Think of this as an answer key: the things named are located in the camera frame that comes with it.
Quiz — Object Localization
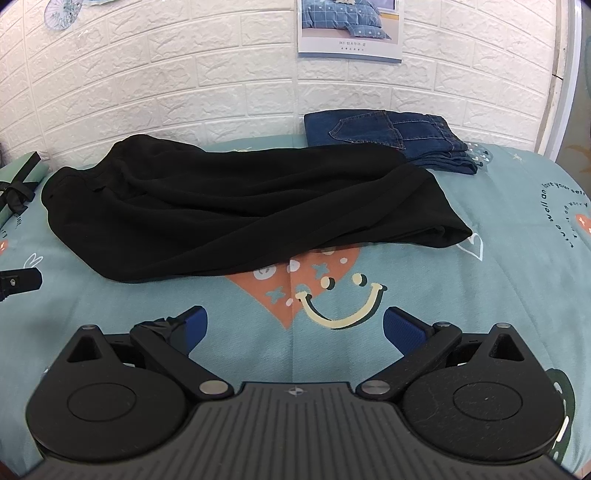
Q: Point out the white door frame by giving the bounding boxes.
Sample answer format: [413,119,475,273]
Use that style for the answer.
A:
[535,0,583,162]

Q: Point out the folded dark blue jeans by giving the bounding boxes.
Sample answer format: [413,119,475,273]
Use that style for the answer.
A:
[304,109,478,175]

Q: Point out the bedding poster on wall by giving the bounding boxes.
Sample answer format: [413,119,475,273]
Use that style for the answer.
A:
[297,0,405,63]

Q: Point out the black pants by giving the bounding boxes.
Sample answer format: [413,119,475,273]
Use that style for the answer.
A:
[41,135,471,283]

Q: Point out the teal patterned bed sheet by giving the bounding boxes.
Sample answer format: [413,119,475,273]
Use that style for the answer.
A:
[1,143,590,474]

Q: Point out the green box with black ribbon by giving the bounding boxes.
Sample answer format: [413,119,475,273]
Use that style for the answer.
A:
[0,151,49,227]

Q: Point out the paper fan wall decoration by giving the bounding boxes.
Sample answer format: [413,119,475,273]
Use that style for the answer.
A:
[43,0,83,31]

